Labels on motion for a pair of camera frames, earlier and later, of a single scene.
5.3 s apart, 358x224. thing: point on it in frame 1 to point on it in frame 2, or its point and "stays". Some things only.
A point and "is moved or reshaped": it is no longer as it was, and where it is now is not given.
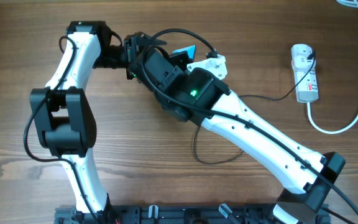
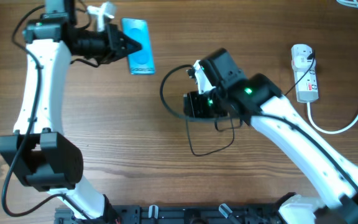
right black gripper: (181, 60) to (193, 107)
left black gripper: (131, 44) to (113, 38)
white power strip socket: (304, 73) stays
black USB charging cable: (311, 56) to (234, 128)
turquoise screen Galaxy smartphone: (191, 50) is moved or reshaped
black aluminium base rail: (181, 214) stays
